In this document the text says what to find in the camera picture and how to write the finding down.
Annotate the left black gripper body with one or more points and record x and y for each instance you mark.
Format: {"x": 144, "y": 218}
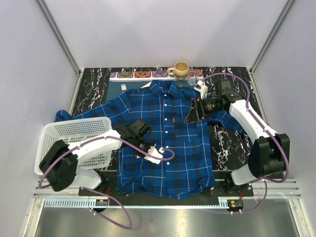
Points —
{"x": 143, "y": 144}

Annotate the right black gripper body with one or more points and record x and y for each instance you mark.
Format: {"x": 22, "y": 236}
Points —
{"x": 207, "y": 106}

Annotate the blue plaid shirt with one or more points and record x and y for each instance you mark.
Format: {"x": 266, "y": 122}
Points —
{"x": 164, "y": 106}

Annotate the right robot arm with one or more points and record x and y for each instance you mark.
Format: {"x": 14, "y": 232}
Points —
{"x": 270, "y": 150}

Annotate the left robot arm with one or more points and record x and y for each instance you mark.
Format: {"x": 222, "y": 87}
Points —
{"x": 61, "y": 165}

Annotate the small clear glass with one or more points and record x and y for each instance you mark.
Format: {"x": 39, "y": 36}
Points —
{"x": 192, "y": 77}

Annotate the tan ceramic mug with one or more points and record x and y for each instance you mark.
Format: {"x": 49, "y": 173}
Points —
{"x": 179, "y": 71}

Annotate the white square plate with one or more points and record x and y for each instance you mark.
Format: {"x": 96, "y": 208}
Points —
{"x": 146, "y": 85}

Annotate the silver fork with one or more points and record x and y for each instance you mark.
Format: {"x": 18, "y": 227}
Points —
{"x": 123, "y": 87}

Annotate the blue patterned placemat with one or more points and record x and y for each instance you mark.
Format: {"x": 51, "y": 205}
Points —
{"x": 135, "y": 78}

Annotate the white plastic basket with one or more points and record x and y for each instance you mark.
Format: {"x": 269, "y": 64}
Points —
{"x": 70, "y": 131}

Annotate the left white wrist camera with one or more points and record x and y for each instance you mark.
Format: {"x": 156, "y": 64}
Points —
{"x": 155, "y": 157}

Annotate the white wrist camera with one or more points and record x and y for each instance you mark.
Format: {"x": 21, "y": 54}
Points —
{"x": 155, "y": 157}
{"x": 201, "y": 88}

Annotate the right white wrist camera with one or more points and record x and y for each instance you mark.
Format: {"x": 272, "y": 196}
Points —
{"x": 201, "y": 88}

